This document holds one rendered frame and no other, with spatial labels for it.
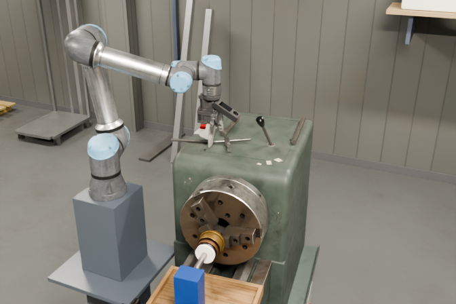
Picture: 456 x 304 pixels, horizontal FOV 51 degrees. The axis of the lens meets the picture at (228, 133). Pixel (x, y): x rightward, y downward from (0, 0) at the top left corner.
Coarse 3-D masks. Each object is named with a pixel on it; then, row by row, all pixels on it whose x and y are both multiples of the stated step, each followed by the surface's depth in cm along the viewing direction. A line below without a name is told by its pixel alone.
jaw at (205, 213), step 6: (198, 198) 170; (198, 204) 166; (204, 204) 168; (198, 210) 167; (204, 210) 166; (210, 210) 169; (198, 216) 167; (204, 216) 164; (210, 216) 167; (198, 222) 166; (204, 222) 165; (210, 222) 166; (216, 222) 169; (204, 228) 164; (210, 228) 164
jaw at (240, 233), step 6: (228, 228) 168; (234, 228) 168; (240, 228) 168; (246, 228) 167; (252, 228) 167; (228, 234) 165; (234, 234) 164; (240, 234) 165; (246, 234) 164; (252, 234) 164; (258, 234) 168; (228, 240) 162; (234, 240) 165; (240, 240) 165; (246, 240) 165; (252, 240) 164; (228, 246) 163
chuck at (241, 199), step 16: (208, 192) 167; (224, 192) 165; (240, 192) 168; (224, 208) 168; (240, 208) 166; (256, 208) 167; (192, 224) 175; (240, 224) 168; (256, 224) 166; (192, 240) 178; (256, 240) 169; (224, 256) 176; (240, 256) 174
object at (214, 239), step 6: (204, 234) 163; (210, 234) 162; (216, 234) 162; (204, 240) 159; (210, 240) 160; (216, 240) 160; (222, 240) 162; (210, 246) 158; (216, 246) 159; (222, 246) 162; (216, 252) 158
